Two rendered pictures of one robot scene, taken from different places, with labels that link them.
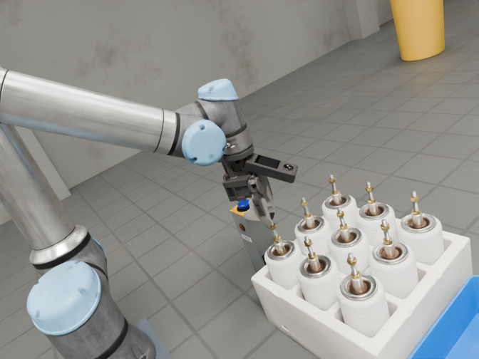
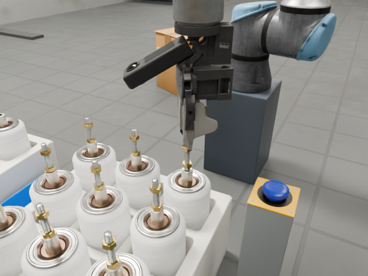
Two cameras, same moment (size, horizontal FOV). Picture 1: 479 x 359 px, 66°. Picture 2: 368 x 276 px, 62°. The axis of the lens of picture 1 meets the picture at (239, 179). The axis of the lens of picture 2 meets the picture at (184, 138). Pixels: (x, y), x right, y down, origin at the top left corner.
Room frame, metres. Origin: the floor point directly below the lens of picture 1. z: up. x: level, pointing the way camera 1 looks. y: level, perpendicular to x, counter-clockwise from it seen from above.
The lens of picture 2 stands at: (1.16, -0.31, 0.64)
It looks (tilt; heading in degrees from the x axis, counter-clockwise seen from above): 31 degrees down; 145
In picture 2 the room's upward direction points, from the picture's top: straight up
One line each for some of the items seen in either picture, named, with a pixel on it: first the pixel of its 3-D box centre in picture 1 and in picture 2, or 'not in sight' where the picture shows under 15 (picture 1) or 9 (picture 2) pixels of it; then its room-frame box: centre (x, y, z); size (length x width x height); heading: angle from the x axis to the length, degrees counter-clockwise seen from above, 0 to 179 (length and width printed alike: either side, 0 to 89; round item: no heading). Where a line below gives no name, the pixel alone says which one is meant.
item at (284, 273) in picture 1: (290, 276); (187, 213); (0.77, -0.03, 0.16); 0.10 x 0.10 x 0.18
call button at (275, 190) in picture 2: (244, 204); (275, 192); (0.94, 0.01, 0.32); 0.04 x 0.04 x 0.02
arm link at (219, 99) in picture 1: (221, 108); not in sight; (0.77, -0.02, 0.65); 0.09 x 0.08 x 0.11; 105
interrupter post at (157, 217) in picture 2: (309, 221); (157, 214); (0.83, -0.14, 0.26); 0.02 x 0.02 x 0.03
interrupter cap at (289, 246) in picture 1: (281, 250); (187, 180); (0.77, -0.03, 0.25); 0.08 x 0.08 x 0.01
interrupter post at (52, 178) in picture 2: (389, 248); (52, 177); (0.62, -0.25, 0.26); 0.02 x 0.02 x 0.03
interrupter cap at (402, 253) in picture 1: (390, 253); (53, 182); (0.62, -0.25, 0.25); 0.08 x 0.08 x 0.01
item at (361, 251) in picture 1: (353, 265); (108, 234); (0.72, -0.20, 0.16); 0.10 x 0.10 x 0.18
